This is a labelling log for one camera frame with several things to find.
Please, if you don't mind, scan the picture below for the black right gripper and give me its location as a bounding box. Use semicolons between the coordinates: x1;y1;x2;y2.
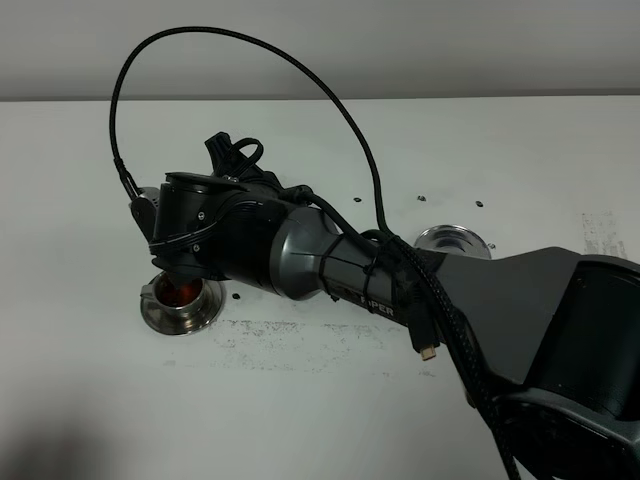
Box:
149;172;280;280

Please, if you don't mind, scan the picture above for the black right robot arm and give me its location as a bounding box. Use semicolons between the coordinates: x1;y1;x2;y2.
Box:
150;173;639;479

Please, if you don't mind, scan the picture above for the near stainless steel teacup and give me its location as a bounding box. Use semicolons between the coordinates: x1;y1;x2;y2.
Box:
140;272;205;318

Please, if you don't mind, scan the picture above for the steel teapot saucer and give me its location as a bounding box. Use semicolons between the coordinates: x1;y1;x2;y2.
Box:
414;225;491;260

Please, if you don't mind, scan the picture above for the near steel saucer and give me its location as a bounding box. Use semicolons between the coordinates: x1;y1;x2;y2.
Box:
140;276;226;336

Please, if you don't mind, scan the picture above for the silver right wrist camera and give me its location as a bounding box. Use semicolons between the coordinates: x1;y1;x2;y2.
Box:
129;187;160;242

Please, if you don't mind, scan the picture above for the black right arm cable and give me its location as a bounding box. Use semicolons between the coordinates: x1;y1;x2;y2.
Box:
108;26;526;480

